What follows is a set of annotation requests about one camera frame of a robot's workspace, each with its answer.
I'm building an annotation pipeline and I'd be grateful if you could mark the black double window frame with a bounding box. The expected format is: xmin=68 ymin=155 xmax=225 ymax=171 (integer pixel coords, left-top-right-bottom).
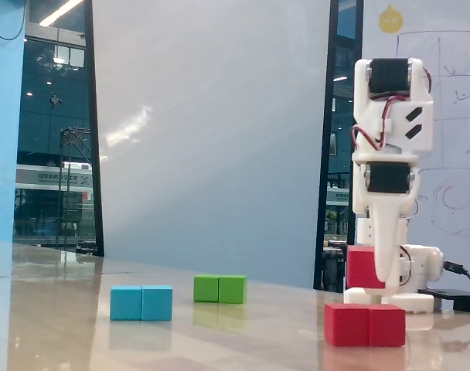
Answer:
xmin=313 ymin=0 xmax=364 ymax=291

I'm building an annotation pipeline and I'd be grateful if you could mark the thin black hanging wire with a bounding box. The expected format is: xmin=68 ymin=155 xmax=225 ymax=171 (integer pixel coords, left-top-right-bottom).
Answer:
xmin=0 ymin=0 xmax=29 ymax=41

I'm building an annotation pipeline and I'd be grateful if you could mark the long blue block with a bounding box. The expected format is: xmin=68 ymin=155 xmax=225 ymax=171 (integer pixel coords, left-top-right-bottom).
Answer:
xmin=110 ymin=284 xmax=173 ymax=322

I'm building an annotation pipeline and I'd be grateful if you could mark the long red block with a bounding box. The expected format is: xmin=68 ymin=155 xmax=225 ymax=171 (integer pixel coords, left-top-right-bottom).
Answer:
xmin=323 ymin=303 xmax=407 ymax=348

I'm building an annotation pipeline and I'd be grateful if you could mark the yellow round sticker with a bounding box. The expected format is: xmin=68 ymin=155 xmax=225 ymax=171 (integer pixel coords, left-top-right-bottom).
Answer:
xmin=378 ymin=3 xmax=404 ymax=34

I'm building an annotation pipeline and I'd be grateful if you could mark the long green block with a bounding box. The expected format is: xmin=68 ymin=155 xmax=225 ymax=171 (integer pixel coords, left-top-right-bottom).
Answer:
xmin=192 ymin=274 xmax=248 ymax=305

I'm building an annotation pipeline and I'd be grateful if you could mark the whiteboard with pen drawings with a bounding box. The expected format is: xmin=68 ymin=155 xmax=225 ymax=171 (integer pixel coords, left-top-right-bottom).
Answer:
xmin=358 ymin=0 xmax=470 ymax=287

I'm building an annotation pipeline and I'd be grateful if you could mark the black plug cable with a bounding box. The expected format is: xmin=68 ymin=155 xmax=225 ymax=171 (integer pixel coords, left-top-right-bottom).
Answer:
xmin=442 ymin=260 xmax=470 ymax=294

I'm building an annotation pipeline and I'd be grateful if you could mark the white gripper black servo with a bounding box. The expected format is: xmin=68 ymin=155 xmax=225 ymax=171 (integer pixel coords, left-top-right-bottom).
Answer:
xmin=352 ymin=154 xmax=420 ymax=291

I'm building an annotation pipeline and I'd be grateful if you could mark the slim black frame post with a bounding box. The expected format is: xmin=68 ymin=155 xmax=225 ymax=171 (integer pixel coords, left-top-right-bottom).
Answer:
xmin=83 ymin=0 xmax=105 ymax=258

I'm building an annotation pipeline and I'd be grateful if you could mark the flat black box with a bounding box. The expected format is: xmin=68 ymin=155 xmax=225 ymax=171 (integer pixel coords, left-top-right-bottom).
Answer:
xmin=418 ymin=288 xmax=470 ymax=312

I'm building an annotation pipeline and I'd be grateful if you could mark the small red cube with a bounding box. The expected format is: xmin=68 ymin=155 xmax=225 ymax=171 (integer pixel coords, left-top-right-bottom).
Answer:
xmin=346 ymin=246 xmax=387 ymax=291

